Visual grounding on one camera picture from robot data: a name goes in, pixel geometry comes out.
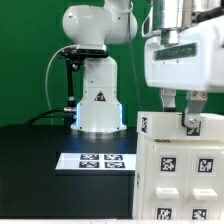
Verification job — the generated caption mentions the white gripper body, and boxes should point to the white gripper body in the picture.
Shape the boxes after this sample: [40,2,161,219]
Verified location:
[144,16,224,93]

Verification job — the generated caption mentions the white marker base sheet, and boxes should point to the white marker base sheet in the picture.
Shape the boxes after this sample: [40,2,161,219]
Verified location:
[56,153,136,171]

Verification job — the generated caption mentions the black base cables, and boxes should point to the black base cables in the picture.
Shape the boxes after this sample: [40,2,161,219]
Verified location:
[24,107,78,127]

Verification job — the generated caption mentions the white cabinet top block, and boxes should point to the white cabinet top block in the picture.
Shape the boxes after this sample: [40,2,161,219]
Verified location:
[137,112,224,140]

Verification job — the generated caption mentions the grey camera cable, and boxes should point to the grey camera cable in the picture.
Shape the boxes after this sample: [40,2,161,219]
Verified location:
[44,45,73,127]

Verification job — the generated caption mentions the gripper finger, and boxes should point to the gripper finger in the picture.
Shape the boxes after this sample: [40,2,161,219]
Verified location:
[161,88,176,112]
[182,91,208,129]

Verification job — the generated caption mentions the black camera stand pole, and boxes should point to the black camera stand pole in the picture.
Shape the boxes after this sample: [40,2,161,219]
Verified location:
[66,59,77,107]

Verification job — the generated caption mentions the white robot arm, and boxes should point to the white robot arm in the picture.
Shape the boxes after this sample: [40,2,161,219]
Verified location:
[62,0,224,133]

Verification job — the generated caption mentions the white cabinet body box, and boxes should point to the white cabinet body box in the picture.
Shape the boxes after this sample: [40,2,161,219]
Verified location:
[132,137,224,220]

